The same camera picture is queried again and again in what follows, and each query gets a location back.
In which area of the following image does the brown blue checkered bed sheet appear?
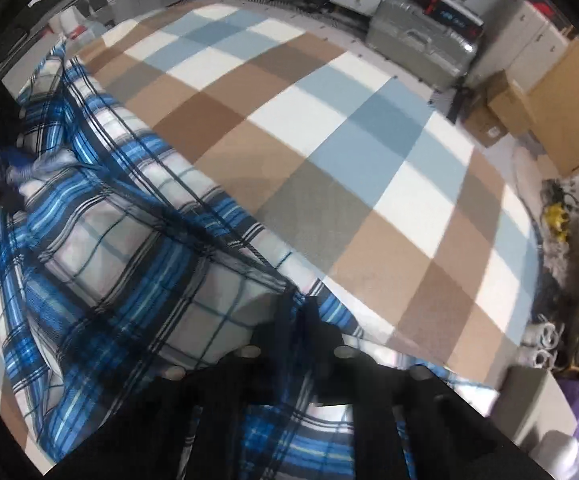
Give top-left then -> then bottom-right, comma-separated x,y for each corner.
78,1 -> 538,386

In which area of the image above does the large cardboard sheet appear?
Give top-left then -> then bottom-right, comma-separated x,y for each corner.
529,37 -> 579,177

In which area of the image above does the black box on suitcase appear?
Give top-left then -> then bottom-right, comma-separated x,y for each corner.
410,0 -> 483,41

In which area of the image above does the brown cardboard box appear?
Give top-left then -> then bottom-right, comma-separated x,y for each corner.
462,70 -> 536,148

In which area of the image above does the silver hard suitcase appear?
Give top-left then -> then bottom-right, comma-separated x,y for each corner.
365,0 -> 480,91

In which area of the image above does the blue white plaid blanket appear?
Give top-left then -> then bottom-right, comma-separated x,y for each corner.
0,41 -> 491,480

